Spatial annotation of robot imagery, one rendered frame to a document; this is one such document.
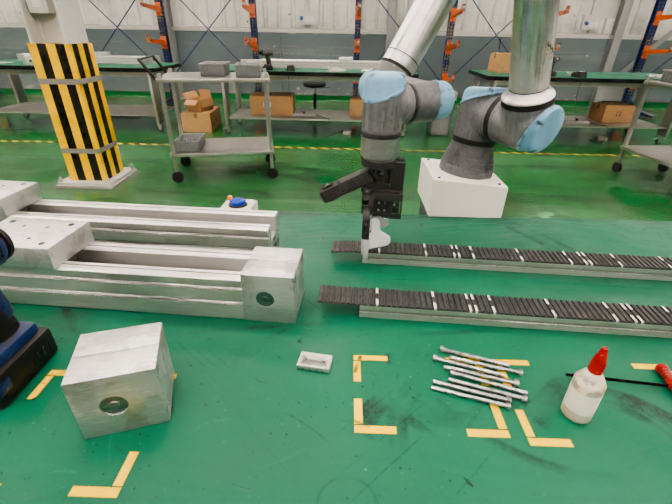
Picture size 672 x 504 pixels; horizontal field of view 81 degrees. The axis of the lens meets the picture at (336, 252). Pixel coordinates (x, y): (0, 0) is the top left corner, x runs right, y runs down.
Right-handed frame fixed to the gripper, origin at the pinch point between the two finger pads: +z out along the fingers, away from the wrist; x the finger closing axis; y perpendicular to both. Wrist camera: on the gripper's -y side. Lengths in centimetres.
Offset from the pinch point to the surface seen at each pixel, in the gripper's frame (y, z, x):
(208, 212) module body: -35.4, -5.3, 2.4
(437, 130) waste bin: 90, 75, 475
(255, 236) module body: -23.1, -3.1, -3.9
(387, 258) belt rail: 5.4, 1.9, -1.4
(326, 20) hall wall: -88, -55, 740
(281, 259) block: -14.3, -6.4, -18.3
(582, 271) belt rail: 46.5, 2.0, -2.0
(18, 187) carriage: -79, -9, 2
